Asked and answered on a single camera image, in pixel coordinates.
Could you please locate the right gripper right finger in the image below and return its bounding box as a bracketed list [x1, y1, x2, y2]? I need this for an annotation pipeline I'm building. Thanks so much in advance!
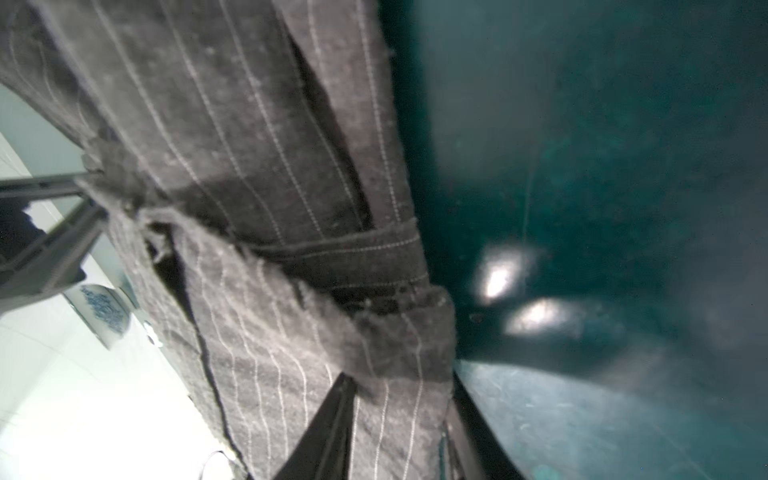
[446, 373, 524, 480]

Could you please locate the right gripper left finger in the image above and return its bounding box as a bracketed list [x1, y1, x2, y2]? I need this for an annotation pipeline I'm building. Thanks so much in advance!
[274, 373, 357, 480]

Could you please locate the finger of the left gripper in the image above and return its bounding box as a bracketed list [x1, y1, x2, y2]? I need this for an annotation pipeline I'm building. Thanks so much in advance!
[1, 172, 94, 200]
[1, 200, 106, 313]

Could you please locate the grey pinstriped long sleeve shirt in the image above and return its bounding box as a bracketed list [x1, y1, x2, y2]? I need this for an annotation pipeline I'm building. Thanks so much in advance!
[1, 1, 455, 479]

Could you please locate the blue white ceramic plate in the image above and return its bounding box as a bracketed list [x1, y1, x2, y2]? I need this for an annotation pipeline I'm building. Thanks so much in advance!
[63, 284, 135, 350]

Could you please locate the small metal clip on table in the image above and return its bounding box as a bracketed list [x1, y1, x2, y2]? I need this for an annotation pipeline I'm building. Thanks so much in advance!
[142, 322, 163, 349]

